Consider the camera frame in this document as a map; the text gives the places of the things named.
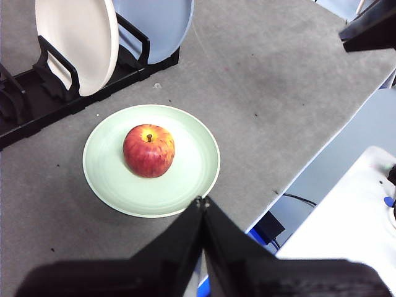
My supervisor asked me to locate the black power adapter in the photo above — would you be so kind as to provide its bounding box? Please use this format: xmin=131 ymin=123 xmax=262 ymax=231
xmin=253 ymin=211 xmax=286 ymax=245

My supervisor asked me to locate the red yellow apple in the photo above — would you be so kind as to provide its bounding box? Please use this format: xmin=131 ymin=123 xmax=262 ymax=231
xmin=123 ymin=124 xmax=176 ymax=179

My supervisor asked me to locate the black plastic plate rack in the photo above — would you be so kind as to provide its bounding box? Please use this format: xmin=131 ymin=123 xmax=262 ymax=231
xmin=0 ymin=12 xmax=181 ymax=151

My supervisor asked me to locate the black floor cable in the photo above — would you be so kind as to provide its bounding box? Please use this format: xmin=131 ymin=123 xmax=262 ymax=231
xmin=283 ymin=192 xmax=318 ymax=207

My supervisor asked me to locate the blue floor object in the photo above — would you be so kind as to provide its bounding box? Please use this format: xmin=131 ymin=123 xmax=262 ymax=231
xmin=246 ymin=227 xmax=277 ymax=255

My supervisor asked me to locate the blue round plate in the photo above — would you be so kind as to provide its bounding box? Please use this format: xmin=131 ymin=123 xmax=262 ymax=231
xmin=111 ymin=0 xmax=195 ymax=65

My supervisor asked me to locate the pale green round plate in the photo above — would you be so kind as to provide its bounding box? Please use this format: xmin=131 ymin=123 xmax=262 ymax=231
xmin=82 ymin=104 xmax=222 ymax=219

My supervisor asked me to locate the cream white round plate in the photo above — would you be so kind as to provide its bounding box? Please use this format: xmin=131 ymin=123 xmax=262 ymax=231
xmin=35 ymin=0 xmax=120 ymax=97

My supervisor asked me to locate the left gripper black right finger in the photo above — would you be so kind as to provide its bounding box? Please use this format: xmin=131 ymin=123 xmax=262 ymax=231
xmin=202 ymin=196 xmax=394 ymax=297

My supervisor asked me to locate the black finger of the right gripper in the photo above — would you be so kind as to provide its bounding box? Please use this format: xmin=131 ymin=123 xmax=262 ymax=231
xmin=338 ymin=0 xmax=396 ymax=53

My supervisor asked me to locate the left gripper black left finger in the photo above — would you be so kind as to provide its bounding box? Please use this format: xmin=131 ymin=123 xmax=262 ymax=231
xmin=15 ymin=197 xmax=205 ymax=297

